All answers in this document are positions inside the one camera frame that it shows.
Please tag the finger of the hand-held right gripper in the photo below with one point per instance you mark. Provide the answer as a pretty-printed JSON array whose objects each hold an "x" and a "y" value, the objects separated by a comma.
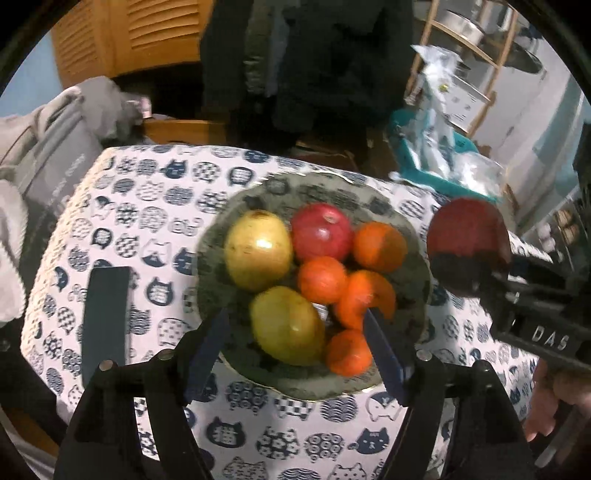
[{"x": 466, "y": 274}]

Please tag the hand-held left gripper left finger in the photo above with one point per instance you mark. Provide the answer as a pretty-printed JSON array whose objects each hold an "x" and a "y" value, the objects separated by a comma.
[{"x": 207, "y": 355}]

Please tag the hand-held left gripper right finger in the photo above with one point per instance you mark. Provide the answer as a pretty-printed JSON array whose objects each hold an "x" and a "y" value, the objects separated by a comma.
[{"x": 383, "y": 357}]

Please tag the orange tangerine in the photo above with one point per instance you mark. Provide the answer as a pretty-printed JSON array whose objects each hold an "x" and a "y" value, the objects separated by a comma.
[
  {"x": 348, "y": 353},
  {"x": 322, "y": 279},
  {"x": 379, "y": 247},
  {"x": 364, "y": 300}
]

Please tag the red apple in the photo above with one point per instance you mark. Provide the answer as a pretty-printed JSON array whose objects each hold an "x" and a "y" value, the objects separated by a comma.
[
  {"x": 466, "y": 228},
  {"x": 321, "y": 230}
]

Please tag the green glass bowl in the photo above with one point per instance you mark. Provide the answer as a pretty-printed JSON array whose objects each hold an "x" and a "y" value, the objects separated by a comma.
[{"x": 277, "y": 381}]

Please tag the yellow pear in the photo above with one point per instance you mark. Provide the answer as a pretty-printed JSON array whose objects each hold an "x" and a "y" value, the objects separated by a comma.
[
  {"x": 258, "y": 249},
  {"x": 286, "y": 325}
]

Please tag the person's right hand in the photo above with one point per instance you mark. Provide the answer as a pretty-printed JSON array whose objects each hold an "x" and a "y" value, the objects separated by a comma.
[{"x": 554, "y": 401}]

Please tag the group of shoes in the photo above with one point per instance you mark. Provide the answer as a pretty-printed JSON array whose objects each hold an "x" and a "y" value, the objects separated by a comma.
[{"x": 565, "y": 224}]

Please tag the clear plastic bag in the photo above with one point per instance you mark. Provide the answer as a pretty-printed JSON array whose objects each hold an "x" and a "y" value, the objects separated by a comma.
[{"x": 475, "y": 170}]

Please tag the dark blue flat rectangular object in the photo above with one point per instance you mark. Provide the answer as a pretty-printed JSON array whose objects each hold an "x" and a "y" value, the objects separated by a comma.
[{"x": 106, "y": 318}]

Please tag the cat print tablecloth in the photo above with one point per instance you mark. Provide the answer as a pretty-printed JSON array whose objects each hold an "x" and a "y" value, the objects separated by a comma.
[{"x": 152, "y": 258}]

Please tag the teal crate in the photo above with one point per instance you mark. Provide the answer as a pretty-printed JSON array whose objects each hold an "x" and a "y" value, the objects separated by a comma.
[{"x": 413, "y": 154}]

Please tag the metal shoe rack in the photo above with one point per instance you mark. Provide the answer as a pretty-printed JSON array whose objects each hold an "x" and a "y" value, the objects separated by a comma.
[{"x": 579, "y": 184}]

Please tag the white drawer bin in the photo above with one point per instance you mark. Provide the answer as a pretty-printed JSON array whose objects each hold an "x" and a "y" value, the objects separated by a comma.
[{"x": 466, "y": 99}]

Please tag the wooden shelf rack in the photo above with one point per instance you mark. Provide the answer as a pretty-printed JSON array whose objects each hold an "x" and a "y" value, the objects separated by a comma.
[{"x": 485, "y": 57}]

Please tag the wooden drawer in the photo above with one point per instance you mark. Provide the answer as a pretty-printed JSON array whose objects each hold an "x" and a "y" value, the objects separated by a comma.
[{"x": 184, "y": 131}]

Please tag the beige garment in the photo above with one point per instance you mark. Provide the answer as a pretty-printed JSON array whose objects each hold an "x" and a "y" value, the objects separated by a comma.
[{"x": 9, "y": 207}]

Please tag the grey printed bag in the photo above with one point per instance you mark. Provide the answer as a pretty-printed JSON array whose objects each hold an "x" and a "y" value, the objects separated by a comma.
[{"x": 51, "y": 161}]

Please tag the black coat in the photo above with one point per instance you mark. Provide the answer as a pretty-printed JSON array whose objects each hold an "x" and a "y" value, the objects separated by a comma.
[{"x": 323, "y": 69}]

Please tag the steel steamer pot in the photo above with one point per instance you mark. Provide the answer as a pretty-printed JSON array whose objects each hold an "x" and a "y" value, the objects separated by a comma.
[{"x": 466, "y": 18}]

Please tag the grey clothes pile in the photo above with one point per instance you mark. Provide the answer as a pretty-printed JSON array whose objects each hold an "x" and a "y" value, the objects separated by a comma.
[{"x": 111, "y": 106}]

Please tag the grey coat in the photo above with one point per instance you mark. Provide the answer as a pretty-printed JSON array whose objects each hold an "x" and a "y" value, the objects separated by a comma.
[{"x": 261, "y": 60}]

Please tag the wooden louvered wardrobe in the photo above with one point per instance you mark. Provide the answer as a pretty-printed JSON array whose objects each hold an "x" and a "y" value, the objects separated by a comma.
[{"x": 138, "y": 27}]

